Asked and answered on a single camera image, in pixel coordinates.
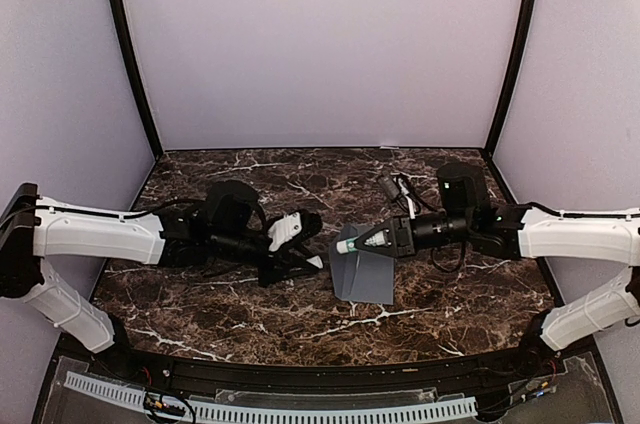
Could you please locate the black left frame post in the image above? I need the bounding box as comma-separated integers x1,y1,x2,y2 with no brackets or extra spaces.
109,0,164,160

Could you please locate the white green glue stick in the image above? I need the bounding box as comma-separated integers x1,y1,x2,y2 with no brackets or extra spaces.
335,228,391,255

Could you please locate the grey envelope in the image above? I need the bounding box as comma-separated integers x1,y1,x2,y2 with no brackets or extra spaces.
329,224,395,305

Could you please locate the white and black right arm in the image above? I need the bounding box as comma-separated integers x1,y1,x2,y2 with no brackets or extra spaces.
336,162,639,378

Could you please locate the black table edge rail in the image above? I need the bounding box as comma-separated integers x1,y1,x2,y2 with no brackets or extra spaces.
59,331,601,395

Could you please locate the black frame post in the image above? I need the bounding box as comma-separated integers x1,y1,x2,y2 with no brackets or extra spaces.
109,0,164,160
483,0,536,160

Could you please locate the black right frame post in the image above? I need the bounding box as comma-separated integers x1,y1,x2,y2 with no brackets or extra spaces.
483,0,536,160

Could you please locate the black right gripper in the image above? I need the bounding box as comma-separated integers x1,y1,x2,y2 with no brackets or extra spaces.
355,210,474,259

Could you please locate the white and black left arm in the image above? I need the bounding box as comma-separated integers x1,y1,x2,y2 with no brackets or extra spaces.
1,180,323,380

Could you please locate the white glue stick cap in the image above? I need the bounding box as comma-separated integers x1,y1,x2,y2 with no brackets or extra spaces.
306,256,324,269

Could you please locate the grey slotted cable duct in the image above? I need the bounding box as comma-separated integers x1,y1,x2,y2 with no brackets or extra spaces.
64,371,478,423

